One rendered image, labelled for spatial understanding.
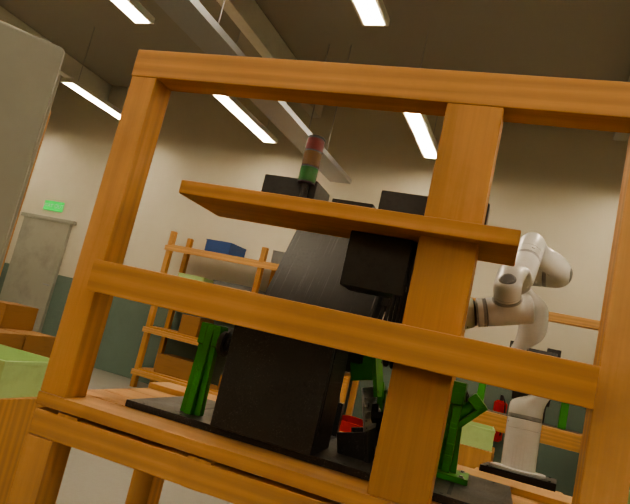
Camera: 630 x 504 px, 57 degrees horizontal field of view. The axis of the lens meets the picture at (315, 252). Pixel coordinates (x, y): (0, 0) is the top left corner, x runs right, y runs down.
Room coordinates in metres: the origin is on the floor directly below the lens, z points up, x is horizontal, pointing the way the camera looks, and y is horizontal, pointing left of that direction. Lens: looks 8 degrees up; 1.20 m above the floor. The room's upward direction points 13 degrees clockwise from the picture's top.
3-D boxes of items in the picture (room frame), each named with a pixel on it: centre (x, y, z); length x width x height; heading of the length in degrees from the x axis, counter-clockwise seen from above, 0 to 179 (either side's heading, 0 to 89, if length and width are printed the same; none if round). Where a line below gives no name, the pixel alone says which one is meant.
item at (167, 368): (7.74, 0.57, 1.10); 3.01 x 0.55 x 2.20; 68
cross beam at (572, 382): (1.43, -0.02, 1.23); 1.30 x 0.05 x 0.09; 71
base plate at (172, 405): (1.78, -0.14, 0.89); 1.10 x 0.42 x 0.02; 71
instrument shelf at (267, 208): (1.54, -0.06, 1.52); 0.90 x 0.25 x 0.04; 71
